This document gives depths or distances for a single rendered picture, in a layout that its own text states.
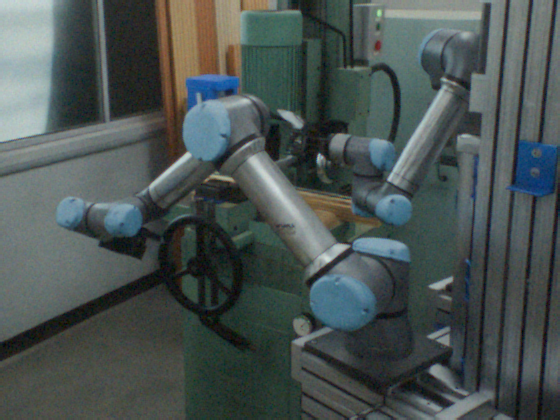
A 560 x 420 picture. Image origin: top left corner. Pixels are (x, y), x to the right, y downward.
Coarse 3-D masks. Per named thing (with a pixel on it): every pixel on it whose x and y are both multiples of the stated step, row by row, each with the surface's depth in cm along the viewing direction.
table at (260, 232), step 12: (180, 204) 240; (168, 216) 243; (252, 228) 224; (264, 228) 222; (336, 228) 220; (348, 228) 226; (192, 240) 226; (204, 240) 223; (216, 240) 221; (240, 240) 219; (252, 240) 224; (264, 240) 223; (276, 240) 220
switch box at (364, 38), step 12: (360, 12) 239; (372, 12) 238; (384, 12) 244; (360, 24) 240; (372, 24) 239; (384, 24) 245; (360, 36) 240; (372, 36) 240; (360, 48) 241; (372, 48) 242
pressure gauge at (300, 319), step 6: (306, 312) 215; (294, 318) 214; (300, 318) 213; (306, 318) 212; (312, 318) 213; (294, 324) 215; (300, 324) 214; (306, 324) 213; (312, 324) 212; (294, 330) 215; (300, 330) 214; (306, 330) 213; (312, 330) 213; (300, 336) 214
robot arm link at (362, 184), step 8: (360, 176) 194; (368, 176) 193; (376, 176) 193; (360, 184) 194; (368, 184) 193; (376, 184) 191; (352, 192) 198; (360, 192) 193; (352, 200) 198; (360, 200) 193; (352, 208) 198; (360, 208) 196; (368, 216) 196
